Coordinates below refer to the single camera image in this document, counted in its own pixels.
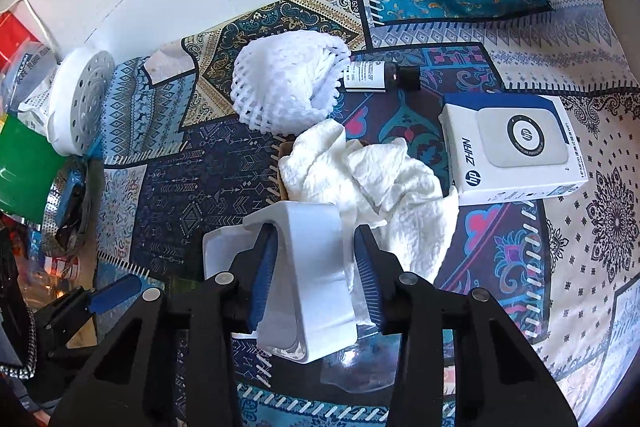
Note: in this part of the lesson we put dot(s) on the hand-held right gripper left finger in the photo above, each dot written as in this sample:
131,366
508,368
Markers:
262,272

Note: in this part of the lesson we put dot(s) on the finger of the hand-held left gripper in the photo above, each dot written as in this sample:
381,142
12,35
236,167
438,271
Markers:
117,292

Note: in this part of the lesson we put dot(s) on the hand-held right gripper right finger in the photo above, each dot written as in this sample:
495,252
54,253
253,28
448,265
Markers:
369,277

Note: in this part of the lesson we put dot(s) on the white plastic tray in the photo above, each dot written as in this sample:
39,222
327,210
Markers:
315,277

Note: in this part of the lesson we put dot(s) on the white paper towel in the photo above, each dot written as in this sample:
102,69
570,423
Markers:
340,172

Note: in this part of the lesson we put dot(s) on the white foam fruit net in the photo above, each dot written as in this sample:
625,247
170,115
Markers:
280,77

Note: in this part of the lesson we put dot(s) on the clear plastic packaging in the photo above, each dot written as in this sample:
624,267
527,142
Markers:
360,362

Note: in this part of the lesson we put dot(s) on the perforated metal basket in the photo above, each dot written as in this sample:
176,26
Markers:
52,207

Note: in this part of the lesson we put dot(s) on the green plastic container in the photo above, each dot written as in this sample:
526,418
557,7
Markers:
25,167

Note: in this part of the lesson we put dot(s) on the white perforated round lid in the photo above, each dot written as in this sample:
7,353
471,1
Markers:
85,102

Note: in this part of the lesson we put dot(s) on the white and blue box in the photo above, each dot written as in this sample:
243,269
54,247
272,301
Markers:
515,142

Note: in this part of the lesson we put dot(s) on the dark bottle with white label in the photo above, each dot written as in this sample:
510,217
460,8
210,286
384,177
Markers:
367,76

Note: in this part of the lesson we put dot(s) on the printed clear plastic bag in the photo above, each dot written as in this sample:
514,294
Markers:
27,72

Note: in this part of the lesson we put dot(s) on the red and white package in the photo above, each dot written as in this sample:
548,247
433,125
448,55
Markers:
15,27

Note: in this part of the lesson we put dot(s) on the patterned blue tablecloth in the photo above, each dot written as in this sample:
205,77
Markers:
575,57

